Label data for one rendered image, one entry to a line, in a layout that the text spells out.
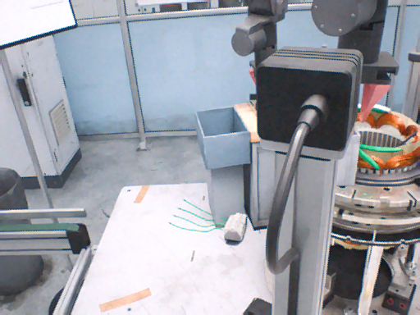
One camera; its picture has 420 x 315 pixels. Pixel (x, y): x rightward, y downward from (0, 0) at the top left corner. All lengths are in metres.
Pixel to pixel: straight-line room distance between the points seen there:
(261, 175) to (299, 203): 0.74
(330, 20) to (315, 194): 0.30
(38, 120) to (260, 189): 2.02
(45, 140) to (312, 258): 2.65
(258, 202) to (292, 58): 0.83
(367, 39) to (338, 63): 0.37
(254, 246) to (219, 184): 0.18
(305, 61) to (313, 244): 0.10
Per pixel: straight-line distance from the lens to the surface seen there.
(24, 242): 1.29
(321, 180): 0.20
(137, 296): 0.92
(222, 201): 1.00
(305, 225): 0.22
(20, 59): 2.66
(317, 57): 0.19
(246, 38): 0.88
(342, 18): 0.47
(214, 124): 1.05
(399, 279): 0.89
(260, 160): 0.94
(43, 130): 2.79
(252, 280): 0.91
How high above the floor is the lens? 1.44
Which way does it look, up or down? 29 degrees down
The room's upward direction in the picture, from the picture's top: 5 degrees counter-clockwise
